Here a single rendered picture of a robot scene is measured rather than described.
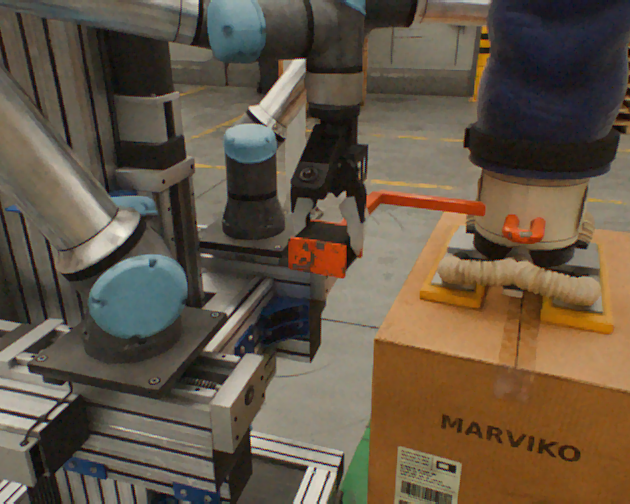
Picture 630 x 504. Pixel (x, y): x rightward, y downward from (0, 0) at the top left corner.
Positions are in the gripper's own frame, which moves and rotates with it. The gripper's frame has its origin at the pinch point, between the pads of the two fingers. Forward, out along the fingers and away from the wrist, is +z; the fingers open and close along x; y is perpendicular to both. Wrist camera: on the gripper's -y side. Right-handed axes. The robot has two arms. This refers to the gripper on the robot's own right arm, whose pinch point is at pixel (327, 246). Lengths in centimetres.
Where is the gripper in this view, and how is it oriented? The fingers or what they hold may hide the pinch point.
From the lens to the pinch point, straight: 82.2
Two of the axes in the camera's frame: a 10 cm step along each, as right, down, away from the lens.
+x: -9.2, -1.6, 3.5
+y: 3.9, -4.0, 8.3
